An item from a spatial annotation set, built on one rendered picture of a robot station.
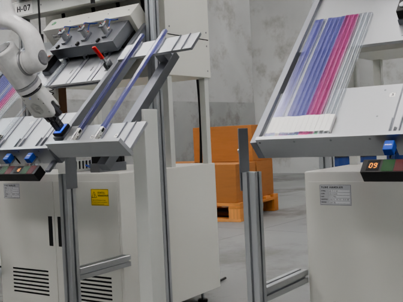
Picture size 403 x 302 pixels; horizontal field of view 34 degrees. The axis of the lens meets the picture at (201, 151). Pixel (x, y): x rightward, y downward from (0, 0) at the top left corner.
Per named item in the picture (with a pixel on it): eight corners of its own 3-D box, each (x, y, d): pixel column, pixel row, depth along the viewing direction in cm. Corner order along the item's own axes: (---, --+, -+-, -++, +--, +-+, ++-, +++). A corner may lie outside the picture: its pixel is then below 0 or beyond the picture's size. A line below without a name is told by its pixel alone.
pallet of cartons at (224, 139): (293, 210, 629) (289, 123, 627) (222, 226, 542) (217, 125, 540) (176, 205, 721) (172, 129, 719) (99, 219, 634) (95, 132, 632)
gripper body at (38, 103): (12, 95, 212) (32, 121, 219) (33, 93, 207) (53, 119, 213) (24, 80, 217) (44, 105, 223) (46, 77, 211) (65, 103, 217)
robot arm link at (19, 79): (42, 69, 211) (20, 76, 215) (18, 36, 204) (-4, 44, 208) (33, 85, 205) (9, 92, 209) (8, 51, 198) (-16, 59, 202)
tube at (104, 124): (92, 149, 195) (89, 145, 194) (89, 149, 196) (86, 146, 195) (168, 31, 220) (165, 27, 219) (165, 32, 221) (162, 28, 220)
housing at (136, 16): (146, 44, 265) (129, 14, 257) (60, 57, 293) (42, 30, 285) (155, 32, 270) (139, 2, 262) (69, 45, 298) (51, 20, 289)
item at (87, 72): (111, 88, 247) (104, 78, 244) (-5, 100, 284) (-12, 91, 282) (149, 35, 267) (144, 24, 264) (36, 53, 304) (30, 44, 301)
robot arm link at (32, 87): (8, 91, 211) (14, 98, 212) (27, 88, 206) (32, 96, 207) (23, 74, 216) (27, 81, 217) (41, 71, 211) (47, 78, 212)
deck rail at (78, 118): (62, 163, 223) (52, 150, 220) (58, 163, 225) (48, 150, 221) (153, 35, 266) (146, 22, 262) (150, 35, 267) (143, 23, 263)
